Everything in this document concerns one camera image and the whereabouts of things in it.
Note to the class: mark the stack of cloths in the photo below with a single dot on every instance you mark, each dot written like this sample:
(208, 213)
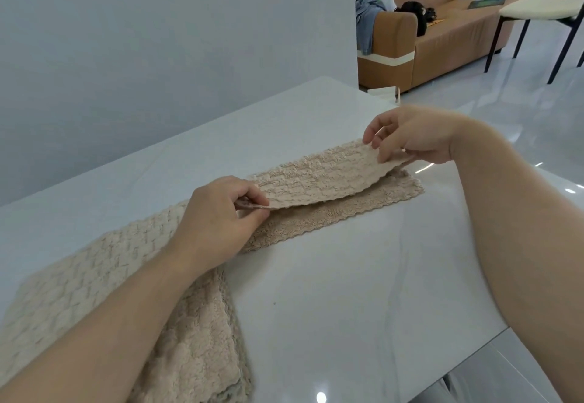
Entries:
(68, 279)

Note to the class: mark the beige waffle towel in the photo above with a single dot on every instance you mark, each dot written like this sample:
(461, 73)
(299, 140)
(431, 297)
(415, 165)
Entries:
(319, 174)

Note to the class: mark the dark green book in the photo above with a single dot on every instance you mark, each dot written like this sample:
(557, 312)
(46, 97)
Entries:
(486, 3)

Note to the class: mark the blue grey clothing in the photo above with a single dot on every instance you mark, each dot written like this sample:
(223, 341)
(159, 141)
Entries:
(367, 23)

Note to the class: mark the person's left hand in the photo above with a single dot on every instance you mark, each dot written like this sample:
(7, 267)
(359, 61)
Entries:
(219, 220)

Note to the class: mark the white marble table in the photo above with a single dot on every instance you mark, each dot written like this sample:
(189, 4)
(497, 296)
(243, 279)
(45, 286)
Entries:
(342, 279)

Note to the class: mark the black bag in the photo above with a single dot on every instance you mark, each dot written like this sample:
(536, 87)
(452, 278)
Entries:
(413, 10)

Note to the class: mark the person's left forearm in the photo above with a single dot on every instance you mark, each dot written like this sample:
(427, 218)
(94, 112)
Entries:
(114, 334)

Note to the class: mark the person's right hand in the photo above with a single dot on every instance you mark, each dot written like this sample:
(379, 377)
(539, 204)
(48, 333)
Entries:
(419, 133)

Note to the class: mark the cream chair with black legs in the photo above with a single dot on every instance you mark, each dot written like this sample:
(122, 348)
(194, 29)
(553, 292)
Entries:
(538, 5)

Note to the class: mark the person's right forearm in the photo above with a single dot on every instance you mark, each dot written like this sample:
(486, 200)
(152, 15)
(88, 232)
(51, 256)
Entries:
(524, 234)

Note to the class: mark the brown sofa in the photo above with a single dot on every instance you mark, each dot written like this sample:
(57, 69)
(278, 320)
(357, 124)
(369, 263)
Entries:
(447, 42)

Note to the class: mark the yellow paper item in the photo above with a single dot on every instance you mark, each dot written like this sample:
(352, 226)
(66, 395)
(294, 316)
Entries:
(439, 20)

